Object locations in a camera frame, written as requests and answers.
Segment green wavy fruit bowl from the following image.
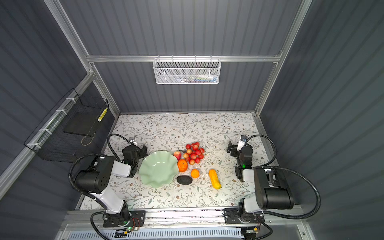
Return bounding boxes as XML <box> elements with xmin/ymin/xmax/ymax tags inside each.
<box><xmin>139</xmin><ymin>151</ymin><xmax>179</xmax><ymax>189</ymax></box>

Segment yellow fake squash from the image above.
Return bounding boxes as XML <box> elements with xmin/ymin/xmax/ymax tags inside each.
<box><xmin>209</xmin><ymin>169</ymin><xmax>222</xmax><ymax>190</ymax></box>

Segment red yellow fake apple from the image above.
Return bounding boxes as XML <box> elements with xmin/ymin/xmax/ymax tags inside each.
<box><xmin>173</xmin><ymin>151</ymin><xmax>183</xmax><ymax>161</ymax></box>

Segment red lychee fruit bunch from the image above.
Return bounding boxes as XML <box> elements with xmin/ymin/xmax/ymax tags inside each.
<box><xmin>177</xmin><ymin>142</ymin><xmax>205</xmax><ymax>165</ymax></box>

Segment small fake orange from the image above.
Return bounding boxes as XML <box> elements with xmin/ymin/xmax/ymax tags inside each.
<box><xmin>191</xmin><ymin>169</ymin><xmax>200</xmax><ymax>179</ymax></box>

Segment large fake orange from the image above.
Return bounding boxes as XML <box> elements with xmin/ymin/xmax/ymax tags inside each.
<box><xmin>177</xmin><ymin>159</ymin><xmax>189</xmax><ymax>173</ymax></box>

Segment dark fake avocado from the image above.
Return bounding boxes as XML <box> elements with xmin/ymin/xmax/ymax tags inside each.
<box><xmin>177</xmin><ymin>175</ymin><xmax>193</xmax><ymax>185</ymax></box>

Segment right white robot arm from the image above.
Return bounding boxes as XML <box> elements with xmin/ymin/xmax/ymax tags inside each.
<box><xmin>227</xmin><ymin>141</ymin><xmax>294</xmax><ymax>216</ymax></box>

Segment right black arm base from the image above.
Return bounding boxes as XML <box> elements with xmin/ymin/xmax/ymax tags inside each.
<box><xmin>221</xmin><ymin>208</ymin><xmax>265</xmax><ymax>225</ymax></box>

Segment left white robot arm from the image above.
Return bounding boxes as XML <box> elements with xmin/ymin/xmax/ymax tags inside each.
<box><xmin>69</xmin><ymin>145</ymin><xmax>148</xmax><ymax>218</ymax></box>

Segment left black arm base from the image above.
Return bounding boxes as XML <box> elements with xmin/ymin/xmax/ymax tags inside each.
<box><xmin>103</xmin><ymin>211</ymin><xmax>146</xmax><ymax>228</ymax></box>

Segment yellow tube in basket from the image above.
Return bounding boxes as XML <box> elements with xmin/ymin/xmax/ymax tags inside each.
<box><xmin>97</xmin><ymin>108</ymin><xmax>108</xmax><ymax>122</ymax></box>

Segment white vented panel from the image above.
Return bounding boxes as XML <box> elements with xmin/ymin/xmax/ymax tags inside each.
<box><xmin>67</xmin><ymin>227</ymin><xmax>244</xmax><ymax>240</ymax></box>

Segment tubes in white basket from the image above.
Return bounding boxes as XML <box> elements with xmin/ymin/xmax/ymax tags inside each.
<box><xmin>180</xmin><ymin>75</ymin><xmax>219</xmax><ymax>84</ymax></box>

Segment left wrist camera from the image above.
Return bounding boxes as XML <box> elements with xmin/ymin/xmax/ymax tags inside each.
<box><xmin>129</xmin><ymin>137</ymin><xmax>137</xmax><ymax>146</ymax></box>

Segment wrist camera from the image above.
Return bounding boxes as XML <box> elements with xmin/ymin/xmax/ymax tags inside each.
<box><xmin>237</xmin><ymin>135</ymin><xmax>248</xmax><ymax>151</ymax></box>
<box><xmin>129</xmin><ymin>137</ymin><xmax>137</xmax><ymax>146</ymax></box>

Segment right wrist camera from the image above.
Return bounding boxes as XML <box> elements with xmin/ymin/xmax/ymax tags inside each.
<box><xmin>237</xmin><ymin>135</ymin><xmax>248</xmax><ymax>151</ymax></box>

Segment right black corrugated cable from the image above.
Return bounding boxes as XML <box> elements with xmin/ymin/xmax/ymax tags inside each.
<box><xmin>246</xmin><ymin>134</ymin><xmax>322</xmax><ymax>220</ymax></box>

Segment black wire wall basket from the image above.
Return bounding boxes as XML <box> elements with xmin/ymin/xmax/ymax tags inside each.
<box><xmin>24</xmin><ymin>90</ymin><xmax>109</xmax><ymax>163</ymax></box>

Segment aluminium mounting rail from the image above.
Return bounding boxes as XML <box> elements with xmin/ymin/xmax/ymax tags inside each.
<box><xmin>61</xmin><ymin>205</ymin><xmax>304</xmax><ymax>230</ymax></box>

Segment white wire mesh basket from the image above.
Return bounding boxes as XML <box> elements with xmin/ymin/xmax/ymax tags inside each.
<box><xmin>153</xmin><ymin>59</ymin><xmax>222</xmax><ymax>85</ymax></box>

